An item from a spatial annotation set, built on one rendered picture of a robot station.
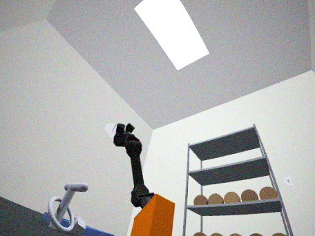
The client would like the silver metal loop with square tab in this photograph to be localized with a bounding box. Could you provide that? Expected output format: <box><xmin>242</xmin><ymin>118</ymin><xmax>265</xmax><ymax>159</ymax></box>
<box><xmin>48</xmin><ymin>197</ymin><xmax>86</xmax><ymax>235</ymax></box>

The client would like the grey cylindrical bar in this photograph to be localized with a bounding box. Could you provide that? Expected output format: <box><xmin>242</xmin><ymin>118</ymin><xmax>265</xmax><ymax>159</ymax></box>
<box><xmin>49</xmin><ymin>183</ymin><xmax>88</xmax><ymax>230</ymax></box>

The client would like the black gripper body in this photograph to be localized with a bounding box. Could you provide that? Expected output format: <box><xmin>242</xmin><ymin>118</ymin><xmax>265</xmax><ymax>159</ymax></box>
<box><xmin>124</xmin><ymin>123</ymin><xmax>135</xmax><ymax>135</ymax></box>

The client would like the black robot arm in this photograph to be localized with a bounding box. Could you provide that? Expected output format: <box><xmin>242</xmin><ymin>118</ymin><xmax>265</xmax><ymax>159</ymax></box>
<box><xmin>113</xmin><ymin>124</ymin><xmax>155</xmax><ymax>209</ymax></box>

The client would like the blue tray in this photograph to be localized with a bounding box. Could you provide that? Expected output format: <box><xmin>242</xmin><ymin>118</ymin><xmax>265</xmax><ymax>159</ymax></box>
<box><xmin>43</xmin><ymin>212</ymin><xmax>114</xmax><ymax>236</ymax></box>

